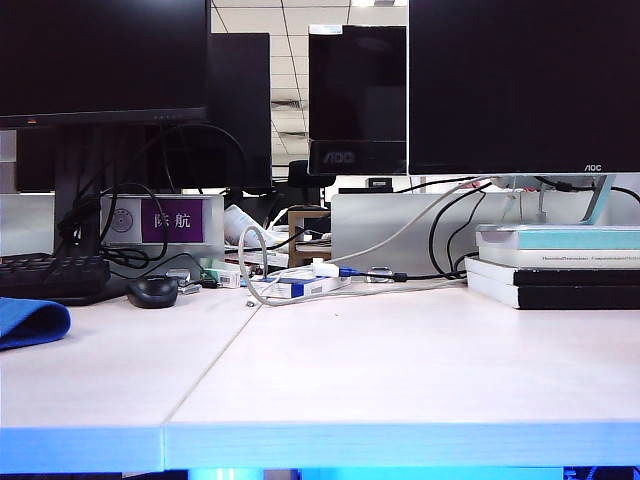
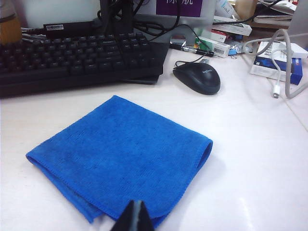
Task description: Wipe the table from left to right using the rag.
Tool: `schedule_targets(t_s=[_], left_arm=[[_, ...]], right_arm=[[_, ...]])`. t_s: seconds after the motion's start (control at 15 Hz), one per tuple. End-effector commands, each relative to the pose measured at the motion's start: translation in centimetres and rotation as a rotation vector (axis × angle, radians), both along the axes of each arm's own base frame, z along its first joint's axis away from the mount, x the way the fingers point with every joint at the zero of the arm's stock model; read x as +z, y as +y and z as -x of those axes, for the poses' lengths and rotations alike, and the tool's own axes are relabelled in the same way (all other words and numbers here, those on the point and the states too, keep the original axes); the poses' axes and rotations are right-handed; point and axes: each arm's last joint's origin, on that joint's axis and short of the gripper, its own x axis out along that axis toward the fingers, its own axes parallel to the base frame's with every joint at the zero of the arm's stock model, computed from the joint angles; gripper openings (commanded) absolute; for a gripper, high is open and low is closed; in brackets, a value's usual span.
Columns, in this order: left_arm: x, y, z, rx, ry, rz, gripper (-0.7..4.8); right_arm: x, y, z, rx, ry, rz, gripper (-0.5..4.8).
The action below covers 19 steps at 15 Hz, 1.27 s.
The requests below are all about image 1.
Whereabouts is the wide silver partition panel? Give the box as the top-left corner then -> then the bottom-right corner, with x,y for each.
331,192 -> 640,276

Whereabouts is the black keyboard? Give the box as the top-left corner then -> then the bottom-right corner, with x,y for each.
0,252 -> 112,307

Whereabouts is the black monitor stand column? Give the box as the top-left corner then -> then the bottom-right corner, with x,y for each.
53,124 -> 104,256

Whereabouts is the black computer mouse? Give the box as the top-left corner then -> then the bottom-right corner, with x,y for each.
124,275 -> 180,309

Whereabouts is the blue white medicine box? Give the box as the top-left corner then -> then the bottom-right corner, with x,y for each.
249,273 -> 354,300

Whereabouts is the teal covered book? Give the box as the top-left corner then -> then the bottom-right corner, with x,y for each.
474,223 -> 640,251

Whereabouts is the black cable with ferrite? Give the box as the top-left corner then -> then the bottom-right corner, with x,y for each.
369,269 -> 469,281

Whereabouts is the white power adapter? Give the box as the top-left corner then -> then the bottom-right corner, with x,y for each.
310,257 -> 342,277

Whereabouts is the silver teal monitor stand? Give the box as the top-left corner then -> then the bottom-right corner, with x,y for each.
492,174 -> 621,224

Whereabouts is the white spine book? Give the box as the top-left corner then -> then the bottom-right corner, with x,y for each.
477,247 -> 640,270

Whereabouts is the large silver-edged AOC monitor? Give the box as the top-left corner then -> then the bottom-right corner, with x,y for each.
408,0 -> 640,176

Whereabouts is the glossy black AOC monitor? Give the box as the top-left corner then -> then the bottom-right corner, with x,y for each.
308,24 -> 409,176

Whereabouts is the black monitor with thin bezel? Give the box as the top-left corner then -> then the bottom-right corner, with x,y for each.
0,0 -> 210,130

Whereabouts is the black curved monitor cable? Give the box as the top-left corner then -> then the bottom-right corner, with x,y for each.
430,182 -> 494,280

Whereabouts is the purple acrylic name sign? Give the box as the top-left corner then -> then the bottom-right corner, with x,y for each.
99,193 -> 225,259

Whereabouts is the small wooden shelf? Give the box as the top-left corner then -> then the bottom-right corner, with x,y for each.
288,209 -> 332,267

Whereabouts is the thick light grey cable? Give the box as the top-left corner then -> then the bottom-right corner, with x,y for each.
332,174 -> 496,264

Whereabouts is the black tangled cable loop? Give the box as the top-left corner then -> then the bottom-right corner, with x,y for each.
57,182 -> 170,271

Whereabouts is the black office chair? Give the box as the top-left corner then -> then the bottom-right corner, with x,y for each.
288,159 -> 337,201

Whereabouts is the white looped cable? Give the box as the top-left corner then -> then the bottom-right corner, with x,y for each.
238,224 -> 469,307

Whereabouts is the green white small box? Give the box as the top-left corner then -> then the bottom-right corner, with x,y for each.
202,264 -> 242,289

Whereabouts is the black cable under monitor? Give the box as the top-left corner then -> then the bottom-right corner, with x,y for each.
532,174 -> 640,206

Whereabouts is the blue microfiber rag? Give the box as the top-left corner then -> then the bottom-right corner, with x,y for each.
0,296 -> 72,352

